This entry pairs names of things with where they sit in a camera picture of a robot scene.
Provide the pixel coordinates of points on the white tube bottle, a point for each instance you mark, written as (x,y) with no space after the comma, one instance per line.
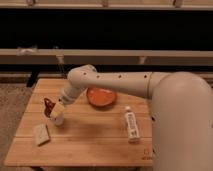
(132,127)

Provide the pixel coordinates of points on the beige sponge block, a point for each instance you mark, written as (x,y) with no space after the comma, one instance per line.
(41,134)

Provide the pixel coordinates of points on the dark red pepper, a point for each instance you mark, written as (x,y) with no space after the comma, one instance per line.
(48,107)

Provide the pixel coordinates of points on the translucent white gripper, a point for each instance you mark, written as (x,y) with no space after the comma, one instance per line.
(57,110)

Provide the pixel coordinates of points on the orange bowl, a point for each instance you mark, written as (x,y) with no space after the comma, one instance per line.
(100,97)

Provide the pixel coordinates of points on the wooden shelf rail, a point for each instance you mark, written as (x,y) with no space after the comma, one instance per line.
(106,57)

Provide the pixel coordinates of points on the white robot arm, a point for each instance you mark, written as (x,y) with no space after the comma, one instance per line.
(181,111)

